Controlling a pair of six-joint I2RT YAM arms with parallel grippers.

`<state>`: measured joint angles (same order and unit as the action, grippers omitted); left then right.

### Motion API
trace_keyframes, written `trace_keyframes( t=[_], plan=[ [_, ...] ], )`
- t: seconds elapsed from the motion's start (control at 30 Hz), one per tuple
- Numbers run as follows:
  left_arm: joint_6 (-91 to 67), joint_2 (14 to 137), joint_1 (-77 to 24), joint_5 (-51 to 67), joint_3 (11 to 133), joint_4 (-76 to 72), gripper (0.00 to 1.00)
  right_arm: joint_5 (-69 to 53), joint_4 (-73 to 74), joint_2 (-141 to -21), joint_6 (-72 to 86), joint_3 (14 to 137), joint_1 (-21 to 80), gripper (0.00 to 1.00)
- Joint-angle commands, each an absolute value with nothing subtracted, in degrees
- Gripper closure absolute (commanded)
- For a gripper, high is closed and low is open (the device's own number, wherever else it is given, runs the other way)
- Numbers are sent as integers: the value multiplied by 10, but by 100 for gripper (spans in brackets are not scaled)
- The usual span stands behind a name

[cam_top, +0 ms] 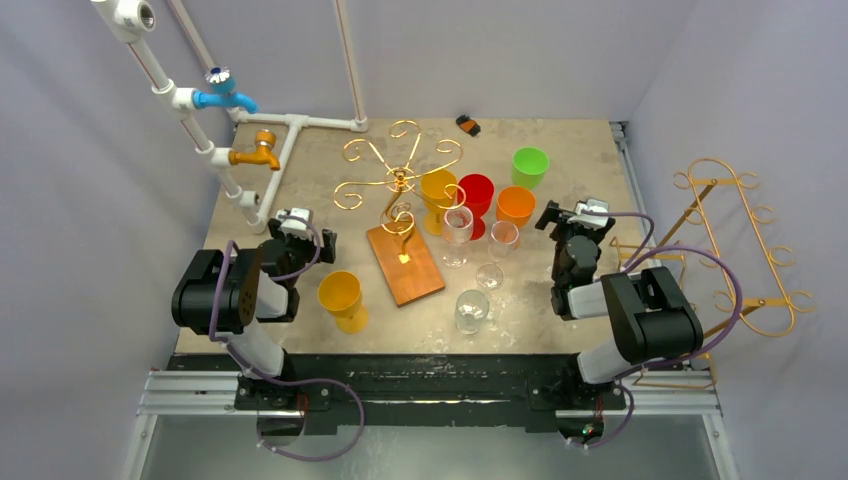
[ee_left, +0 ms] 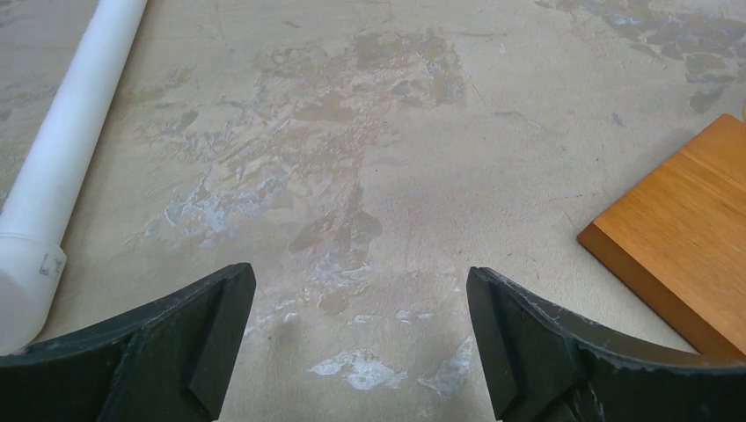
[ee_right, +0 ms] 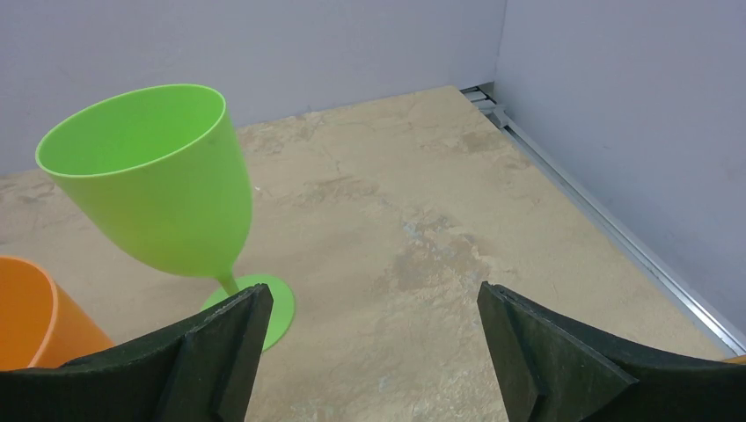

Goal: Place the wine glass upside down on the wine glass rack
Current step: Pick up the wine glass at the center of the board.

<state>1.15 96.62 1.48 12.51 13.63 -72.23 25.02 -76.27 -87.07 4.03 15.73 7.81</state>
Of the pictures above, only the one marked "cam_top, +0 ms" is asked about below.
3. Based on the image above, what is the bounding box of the yellow plastic goblet front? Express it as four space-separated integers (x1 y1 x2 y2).
317 270 369 334

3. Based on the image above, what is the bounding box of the yellow plastic goblet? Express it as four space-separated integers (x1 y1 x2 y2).
420 169 456 236
317 270 369 334

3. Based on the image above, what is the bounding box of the gold wire wine glass rack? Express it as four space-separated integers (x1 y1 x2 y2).
333 119 445 307

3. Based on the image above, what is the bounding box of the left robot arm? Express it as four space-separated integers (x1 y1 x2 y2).
171 219 338 409

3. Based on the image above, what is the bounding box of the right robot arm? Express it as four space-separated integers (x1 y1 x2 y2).
535 199 703 407

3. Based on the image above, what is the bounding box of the ribbed clear wine glass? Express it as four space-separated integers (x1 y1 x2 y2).
442 206 474 268

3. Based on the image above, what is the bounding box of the orange plastic goblet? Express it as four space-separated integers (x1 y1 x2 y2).
496 186 536 230

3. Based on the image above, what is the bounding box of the green plastic cup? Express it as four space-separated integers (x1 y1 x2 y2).
511 147 550 190

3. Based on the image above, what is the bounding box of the red plastic goblet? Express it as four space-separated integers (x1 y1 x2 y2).
459 173 495 241

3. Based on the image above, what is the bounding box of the orange brass tap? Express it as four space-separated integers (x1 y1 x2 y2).
228 129 281 172

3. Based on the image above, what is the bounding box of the clear glass near front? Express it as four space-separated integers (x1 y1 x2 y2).
454 290 490 335

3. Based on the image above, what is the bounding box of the black orange hex key set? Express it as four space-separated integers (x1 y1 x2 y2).
455 115 481 137

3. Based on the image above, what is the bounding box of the yellow plastic goblet back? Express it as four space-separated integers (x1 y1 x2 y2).
420 169 456 236

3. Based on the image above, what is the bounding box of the blue tap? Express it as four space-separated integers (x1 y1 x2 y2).
191 66 259 114

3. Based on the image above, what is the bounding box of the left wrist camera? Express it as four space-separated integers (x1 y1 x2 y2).
274 207 314 240

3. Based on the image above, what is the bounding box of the gold wall hook rack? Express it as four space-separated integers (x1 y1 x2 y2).
609 157 817 391

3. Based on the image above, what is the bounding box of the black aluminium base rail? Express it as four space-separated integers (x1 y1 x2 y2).
139 354 719 441

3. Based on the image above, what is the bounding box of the white pvc pipe frame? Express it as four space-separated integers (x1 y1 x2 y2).
91 1 368 234

